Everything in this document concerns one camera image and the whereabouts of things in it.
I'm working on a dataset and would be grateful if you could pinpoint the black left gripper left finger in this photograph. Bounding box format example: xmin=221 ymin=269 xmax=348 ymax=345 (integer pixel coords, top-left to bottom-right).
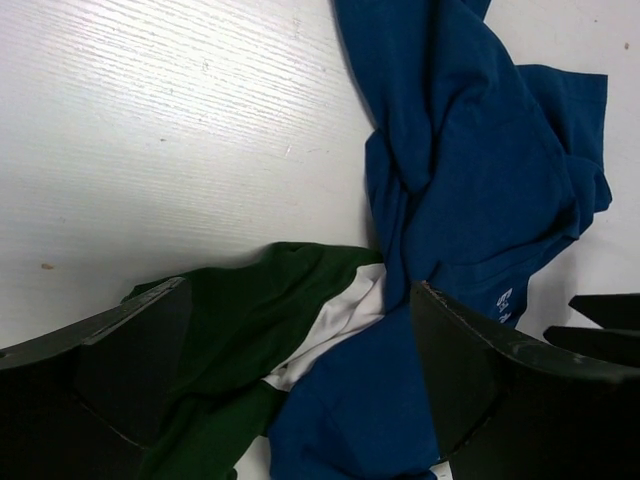
xmin=1 ymin=278 xmax=192 ymax=479

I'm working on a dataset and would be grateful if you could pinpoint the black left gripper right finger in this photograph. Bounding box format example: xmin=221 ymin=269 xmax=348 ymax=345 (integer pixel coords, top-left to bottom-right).
xmin=410 ymin=283 xmax=639 ymax=479

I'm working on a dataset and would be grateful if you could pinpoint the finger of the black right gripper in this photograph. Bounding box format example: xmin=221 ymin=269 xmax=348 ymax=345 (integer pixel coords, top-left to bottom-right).
xmin=543 ymin=326 xmax=640 ymax=368
xmin=569 ymin=293 xmax=640 ymax=328

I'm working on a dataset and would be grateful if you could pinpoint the white green raglan t-shirt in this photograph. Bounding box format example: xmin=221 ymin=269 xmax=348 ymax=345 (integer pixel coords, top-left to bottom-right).
xmin=119 ymin=241 xmax=454 ymax=480

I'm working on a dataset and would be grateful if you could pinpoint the blue t-shirt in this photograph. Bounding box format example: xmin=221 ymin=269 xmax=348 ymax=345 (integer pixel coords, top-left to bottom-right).
xmin=268 ymin=1 xmax=612 ymax=479

